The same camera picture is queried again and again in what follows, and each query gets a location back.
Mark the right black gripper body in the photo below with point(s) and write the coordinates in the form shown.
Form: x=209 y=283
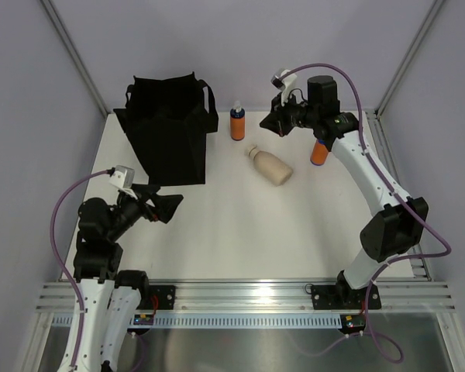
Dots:
x=302 y=115

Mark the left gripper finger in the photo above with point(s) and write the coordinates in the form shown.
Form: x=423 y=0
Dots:
x=164 y=207
x=146 y=193

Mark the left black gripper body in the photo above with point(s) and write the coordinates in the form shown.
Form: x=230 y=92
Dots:
x=129 y=210

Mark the orange spray bottle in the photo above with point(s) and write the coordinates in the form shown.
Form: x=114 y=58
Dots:
x=237 y=121
x=319 y=153

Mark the beige pump bottle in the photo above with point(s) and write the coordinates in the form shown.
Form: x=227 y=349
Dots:
x=275 y=170

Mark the black canvas bag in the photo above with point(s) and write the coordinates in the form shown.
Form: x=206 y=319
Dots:
x=167 y=123

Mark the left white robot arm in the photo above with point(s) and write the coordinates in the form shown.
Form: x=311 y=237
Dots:
x=106 y=297

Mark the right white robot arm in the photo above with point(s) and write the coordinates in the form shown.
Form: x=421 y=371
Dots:
x=394 y=226

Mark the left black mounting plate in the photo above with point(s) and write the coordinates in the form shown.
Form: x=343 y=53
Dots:
x=158 y=297

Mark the black mounting plate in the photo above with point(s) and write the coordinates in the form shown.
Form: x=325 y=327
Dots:
x=158 y=297
x=329 y=297

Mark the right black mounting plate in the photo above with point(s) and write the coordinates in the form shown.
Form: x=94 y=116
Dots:
x=329 y=297

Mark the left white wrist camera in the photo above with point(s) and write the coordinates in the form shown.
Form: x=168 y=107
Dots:
x=122 y=179

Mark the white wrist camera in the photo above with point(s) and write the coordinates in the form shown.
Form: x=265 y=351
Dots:
x=284 y=80
x=122 y=179

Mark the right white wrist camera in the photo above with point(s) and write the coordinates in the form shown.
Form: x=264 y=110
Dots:
x=284 y=80

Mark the right aluminium frame post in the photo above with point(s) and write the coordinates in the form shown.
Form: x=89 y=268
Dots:
x=411 y=52

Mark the aluminium frame post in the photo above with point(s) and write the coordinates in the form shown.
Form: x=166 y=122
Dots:
x=61 y=30
x=411 y=52

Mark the white slotted cable duct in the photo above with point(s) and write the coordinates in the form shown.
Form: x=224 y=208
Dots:
x=238 y=321

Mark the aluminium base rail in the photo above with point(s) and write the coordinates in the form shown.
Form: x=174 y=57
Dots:
x=291 y=296

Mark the left aluminium frame post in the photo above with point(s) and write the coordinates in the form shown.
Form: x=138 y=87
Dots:
x=61 y=30

